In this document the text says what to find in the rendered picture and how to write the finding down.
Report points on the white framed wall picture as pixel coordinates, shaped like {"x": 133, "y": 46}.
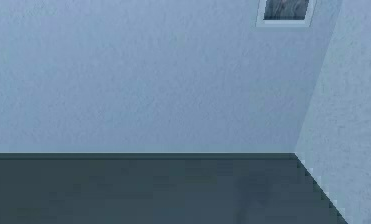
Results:
{"x": 285, "y": 10}

